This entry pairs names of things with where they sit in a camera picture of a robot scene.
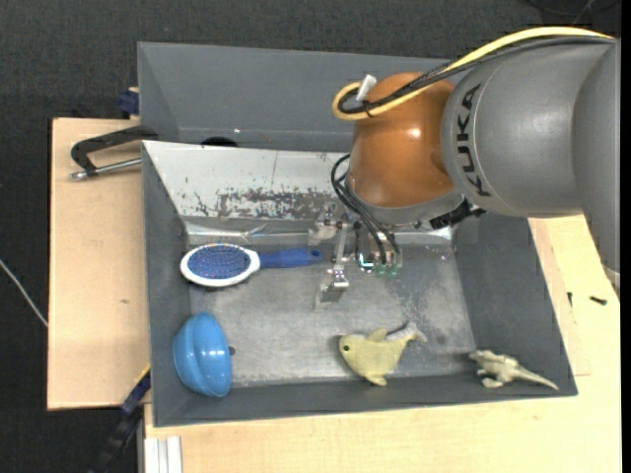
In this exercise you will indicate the grey metal bin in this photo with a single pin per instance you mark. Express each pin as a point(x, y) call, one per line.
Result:
point(305, 323)

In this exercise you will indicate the yellow-green toy dolphin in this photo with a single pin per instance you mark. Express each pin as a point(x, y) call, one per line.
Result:
point(370, 355)

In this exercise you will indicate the black cylinder on white bracket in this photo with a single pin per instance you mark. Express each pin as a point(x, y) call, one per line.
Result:
point(451, 217)

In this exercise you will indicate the pale toy lizard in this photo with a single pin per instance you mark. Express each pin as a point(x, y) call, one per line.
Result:
point(503, 368)

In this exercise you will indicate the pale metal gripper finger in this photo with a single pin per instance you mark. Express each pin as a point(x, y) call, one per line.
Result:
point(323, 234)
point(331, 291)

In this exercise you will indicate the blue plastic bowl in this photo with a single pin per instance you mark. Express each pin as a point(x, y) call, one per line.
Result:
point(199, 355)

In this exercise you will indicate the blue and white hairbrush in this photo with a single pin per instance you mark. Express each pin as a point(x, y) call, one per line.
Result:
point(219, 265)

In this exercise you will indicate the small black screw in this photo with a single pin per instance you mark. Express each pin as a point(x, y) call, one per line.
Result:
point(599, 301)

